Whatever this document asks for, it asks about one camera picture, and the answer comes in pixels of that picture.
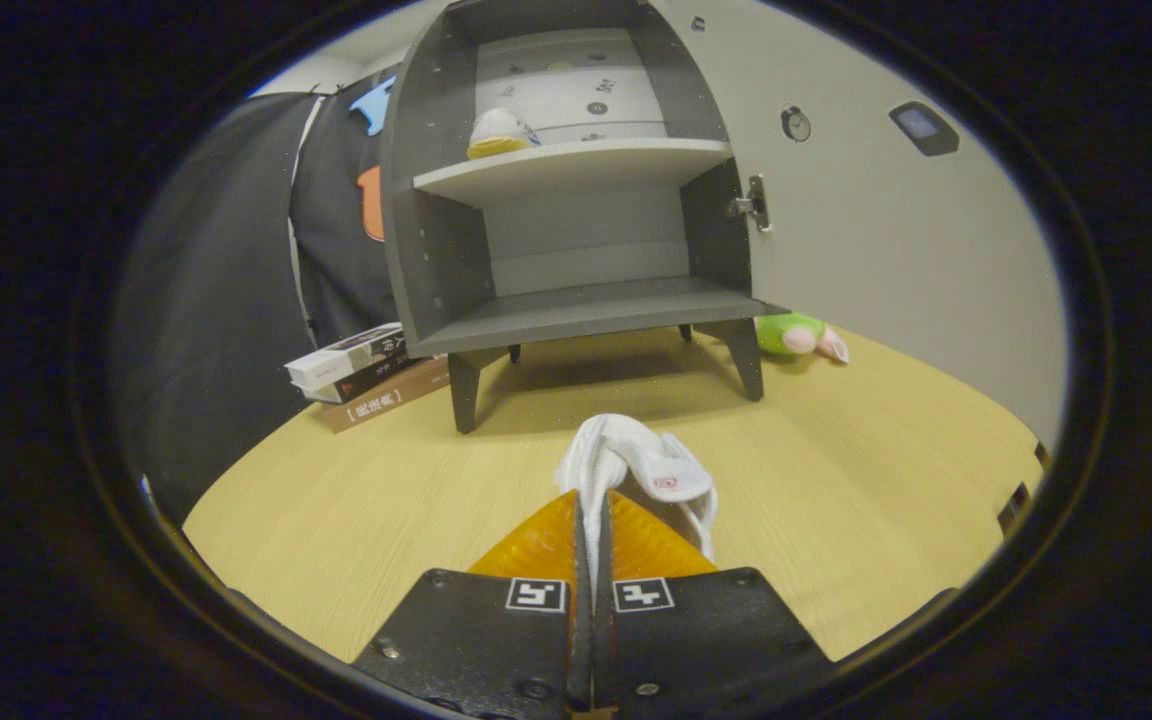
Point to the metal door hinge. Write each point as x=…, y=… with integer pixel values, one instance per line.
x=756, y=205

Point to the beige shoe cabinet door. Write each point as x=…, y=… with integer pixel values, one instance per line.
x=886, y=280

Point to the white shoe red label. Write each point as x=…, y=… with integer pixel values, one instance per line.
x=636, y=455

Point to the white shoe yellow sole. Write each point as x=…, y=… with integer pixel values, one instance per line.
x=498, y=130

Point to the green pink plush toy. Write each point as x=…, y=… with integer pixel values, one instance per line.
x=786, y=333

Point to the black backdrop cloth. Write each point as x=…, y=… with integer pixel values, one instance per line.
x=206, y=300

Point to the brown book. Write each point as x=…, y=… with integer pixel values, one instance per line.
x=386, y=405

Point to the grey shoe cabinet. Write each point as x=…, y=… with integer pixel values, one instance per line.
x=436, y=270

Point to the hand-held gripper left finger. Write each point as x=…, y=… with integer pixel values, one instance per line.
x=496, y=650

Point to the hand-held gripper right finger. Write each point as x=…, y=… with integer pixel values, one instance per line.
x=696, y=640

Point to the dark book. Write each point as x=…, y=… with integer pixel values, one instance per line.
x=368, y=378

